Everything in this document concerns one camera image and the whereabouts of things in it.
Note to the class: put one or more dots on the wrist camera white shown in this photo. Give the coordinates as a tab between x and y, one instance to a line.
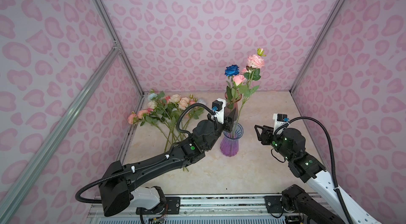
280	120
218	110

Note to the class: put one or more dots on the purple blue glass vase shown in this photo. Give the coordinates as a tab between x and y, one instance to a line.
230	142

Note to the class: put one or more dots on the pink carnation double stem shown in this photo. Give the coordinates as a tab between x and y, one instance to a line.
255	61

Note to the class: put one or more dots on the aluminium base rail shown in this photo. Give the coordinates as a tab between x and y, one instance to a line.
210	209

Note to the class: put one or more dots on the pink green carnation stem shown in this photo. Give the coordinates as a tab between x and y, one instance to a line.
151	117

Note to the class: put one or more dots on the diagonal aluminium frame bar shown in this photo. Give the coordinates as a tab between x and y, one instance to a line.
21	188

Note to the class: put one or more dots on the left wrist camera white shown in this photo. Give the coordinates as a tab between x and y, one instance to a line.
218	110

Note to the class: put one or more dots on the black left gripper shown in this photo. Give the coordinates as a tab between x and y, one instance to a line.
228	124

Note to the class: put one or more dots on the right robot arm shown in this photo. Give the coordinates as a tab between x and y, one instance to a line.
291	145

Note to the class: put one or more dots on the red glass vase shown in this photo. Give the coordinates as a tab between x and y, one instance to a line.
233	103

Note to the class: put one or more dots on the aluminium frame corner post right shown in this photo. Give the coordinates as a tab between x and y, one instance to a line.
327	26

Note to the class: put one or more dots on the peach rose stem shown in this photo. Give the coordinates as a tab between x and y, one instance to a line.
192	114

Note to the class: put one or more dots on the aluminium frame corner post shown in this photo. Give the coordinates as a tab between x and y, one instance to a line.
327	26
117	43

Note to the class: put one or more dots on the aluminium frame corner post left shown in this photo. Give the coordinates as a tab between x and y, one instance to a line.
117	43

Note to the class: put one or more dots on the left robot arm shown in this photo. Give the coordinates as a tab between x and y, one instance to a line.
118	192

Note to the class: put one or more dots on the dark blue artificial rose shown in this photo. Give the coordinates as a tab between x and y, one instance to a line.
232	73

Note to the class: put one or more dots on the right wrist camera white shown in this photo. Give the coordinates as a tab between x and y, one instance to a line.
280	120

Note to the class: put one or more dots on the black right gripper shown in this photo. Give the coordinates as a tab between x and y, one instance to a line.
267	131

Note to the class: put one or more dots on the pink rosebud spray stem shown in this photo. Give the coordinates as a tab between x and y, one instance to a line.
240	87

